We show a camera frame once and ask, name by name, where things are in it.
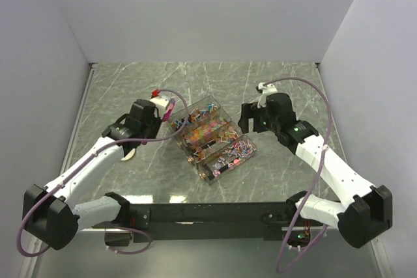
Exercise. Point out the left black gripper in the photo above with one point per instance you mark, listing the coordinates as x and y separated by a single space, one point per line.
158 120

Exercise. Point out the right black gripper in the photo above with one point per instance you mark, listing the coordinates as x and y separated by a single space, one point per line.
251 111

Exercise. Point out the magenta plastic scoop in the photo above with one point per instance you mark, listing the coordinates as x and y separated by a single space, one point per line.
168 110

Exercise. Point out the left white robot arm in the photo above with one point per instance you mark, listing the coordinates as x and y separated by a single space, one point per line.
54 213

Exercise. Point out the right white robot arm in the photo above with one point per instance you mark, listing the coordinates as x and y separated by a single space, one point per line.
362 212

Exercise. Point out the white gold jar lid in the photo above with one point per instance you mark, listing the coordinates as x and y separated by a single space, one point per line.
129 155

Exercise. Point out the clear compartment candy box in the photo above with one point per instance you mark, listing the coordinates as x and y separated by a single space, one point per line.
213 143

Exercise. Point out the black base beam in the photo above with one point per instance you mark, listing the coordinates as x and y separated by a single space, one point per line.
234 220

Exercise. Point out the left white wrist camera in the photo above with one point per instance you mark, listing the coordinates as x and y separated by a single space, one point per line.
160 101

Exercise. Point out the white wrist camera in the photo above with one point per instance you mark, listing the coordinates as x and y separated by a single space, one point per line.
160 101
264 90

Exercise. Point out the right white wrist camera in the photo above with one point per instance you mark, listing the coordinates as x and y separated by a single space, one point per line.
264 90

